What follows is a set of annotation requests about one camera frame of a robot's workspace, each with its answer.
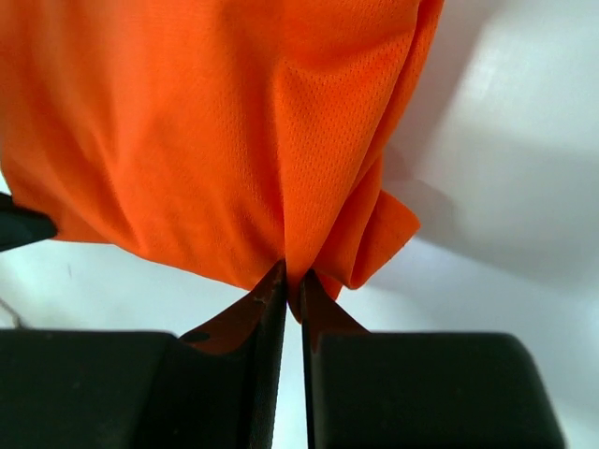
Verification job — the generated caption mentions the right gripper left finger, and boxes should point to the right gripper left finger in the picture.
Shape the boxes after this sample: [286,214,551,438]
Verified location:
[1,263,286,448]

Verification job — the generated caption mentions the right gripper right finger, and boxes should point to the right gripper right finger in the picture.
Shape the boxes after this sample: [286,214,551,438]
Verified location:
[299,273,565,448]

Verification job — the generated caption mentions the orange t shirt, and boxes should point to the orange t shirt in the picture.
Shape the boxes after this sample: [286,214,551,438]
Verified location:
[1,1,444,311]

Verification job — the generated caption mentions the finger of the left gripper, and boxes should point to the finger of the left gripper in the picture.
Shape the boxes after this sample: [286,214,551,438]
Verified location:
[0,193,58,252]

